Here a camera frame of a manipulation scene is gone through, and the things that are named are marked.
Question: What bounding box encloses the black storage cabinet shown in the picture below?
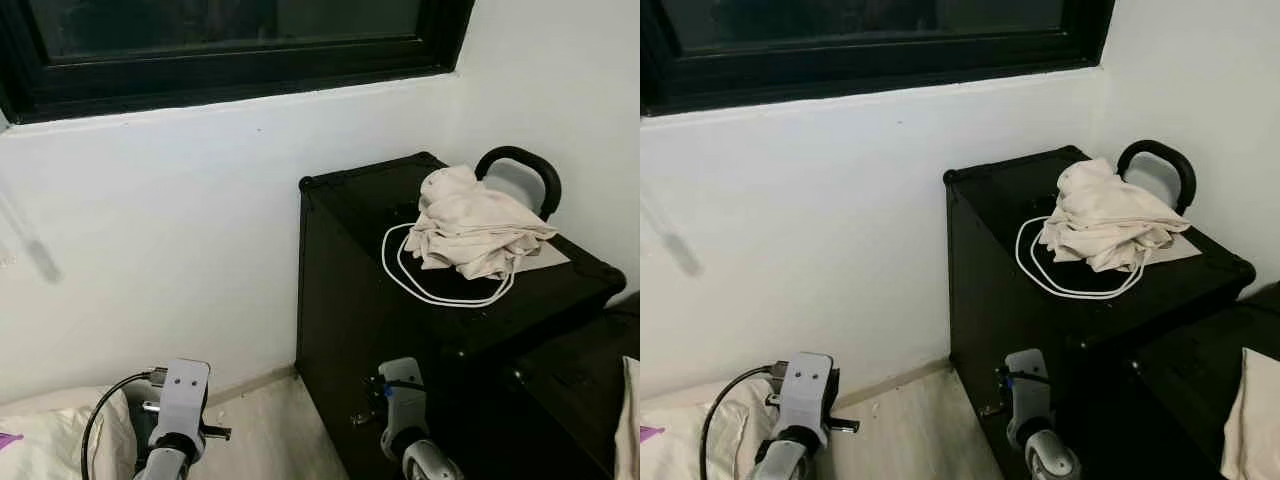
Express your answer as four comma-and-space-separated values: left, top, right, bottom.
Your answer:
297, 152, 628, 480
1135, 285, 1280, 480
945, 146, 1256, 480
515, 295, 641, 480

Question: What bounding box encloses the beige fabric panel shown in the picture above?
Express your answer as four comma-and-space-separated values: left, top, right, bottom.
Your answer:
1220, 348, 1280, 480
614, 355, 641, 480

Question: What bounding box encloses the beige paper sheet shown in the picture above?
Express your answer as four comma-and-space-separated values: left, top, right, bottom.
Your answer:
510, 238, 571, 271
1145, 233, 1203, 263

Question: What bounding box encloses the black arched headphone band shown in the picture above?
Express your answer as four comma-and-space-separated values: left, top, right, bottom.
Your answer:
475, 146, 562, 221
1117, 140, 1198, 216

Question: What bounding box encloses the dark window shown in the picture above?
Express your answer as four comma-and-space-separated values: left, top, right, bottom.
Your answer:
0, 0, 476, 126
640, 0, 1116, 116

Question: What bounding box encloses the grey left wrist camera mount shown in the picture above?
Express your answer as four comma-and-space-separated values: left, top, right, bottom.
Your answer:
150, 359, 211, 441
775, 352, 836, 441

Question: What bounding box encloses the white coiled cable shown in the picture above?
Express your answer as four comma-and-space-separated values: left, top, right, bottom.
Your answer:
1015, 215, 1149, 299
382, 222, 516, 308

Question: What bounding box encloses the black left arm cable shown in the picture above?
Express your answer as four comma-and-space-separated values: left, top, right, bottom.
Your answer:
700, 365, 791, 480
82, 370, 166, 480

